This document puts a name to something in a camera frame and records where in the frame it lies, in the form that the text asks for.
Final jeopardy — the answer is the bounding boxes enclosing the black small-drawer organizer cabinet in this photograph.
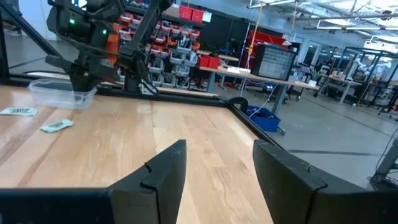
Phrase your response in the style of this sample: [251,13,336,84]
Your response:
[251,43,297,81]

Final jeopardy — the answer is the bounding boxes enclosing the black frame clamp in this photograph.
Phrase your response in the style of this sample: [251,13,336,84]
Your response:
[226,96,249,113]

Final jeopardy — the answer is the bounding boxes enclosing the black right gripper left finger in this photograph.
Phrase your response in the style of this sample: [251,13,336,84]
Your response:
[108,139,187,224]

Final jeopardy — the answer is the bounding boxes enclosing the grey metal post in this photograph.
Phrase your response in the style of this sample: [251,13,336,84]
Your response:
[371,136,398,187]

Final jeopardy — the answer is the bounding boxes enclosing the flat green stevia packet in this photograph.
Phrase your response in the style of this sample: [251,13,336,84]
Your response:
[0,107,39,117]

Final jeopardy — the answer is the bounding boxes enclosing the yellow hanging cord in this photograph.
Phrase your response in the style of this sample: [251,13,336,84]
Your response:
[248,2,264,55]

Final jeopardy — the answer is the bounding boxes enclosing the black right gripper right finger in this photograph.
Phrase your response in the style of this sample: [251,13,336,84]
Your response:
[252,139,368,224]

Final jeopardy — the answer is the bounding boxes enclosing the ceiling light strip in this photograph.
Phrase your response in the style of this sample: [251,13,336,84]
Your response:
[317,24,398,32]

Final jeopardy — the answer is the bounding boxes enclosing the wooden top workbench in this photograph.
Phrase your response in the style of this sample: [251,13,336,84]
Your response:
[195,65,320,135]

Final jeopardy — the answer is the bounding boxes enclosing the black aluminium table frame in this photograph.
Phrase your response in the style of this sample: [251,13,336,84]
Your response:
[0,0,289,150]

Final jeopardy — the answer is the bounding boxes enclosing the clear plastic container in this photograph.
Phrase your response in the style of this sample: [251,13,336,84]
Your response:
[27,78,98,110]

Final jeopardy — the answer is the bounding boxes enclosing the distant wooden work table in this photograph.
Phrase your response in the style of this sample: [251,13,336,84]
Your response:
[320,73,363,104]

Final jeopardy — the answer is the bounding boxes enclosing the white packet middle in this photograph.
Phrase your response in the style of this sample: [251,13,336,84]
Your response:
[40,119,75,134]

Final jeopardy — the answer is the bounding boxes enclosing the blue plastic floor bin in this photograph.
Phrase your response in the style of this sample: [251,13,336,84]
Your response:
[245,105,282,133]

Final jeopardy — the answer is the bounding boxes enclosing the red plastic storage bin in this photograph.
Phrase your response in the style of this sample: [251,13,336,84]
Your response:
[207,55,221,70]
[191,8,205,23]
[179,5,193,21]
[197,55,211,68]

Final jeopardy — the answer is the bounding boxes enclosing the red metal cabinet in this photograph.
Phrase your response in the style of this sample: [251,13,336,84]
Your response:
[247,30,289,68]

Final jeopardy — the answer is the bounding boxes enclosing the shelving rack with parts bins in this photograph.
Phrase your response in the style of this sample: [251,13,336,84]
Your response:
[116,2,208,90]

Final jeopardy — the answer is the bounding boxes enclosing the white hanging cable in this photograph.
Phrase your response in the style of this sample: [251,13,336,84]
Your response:
[247,83,277,119]

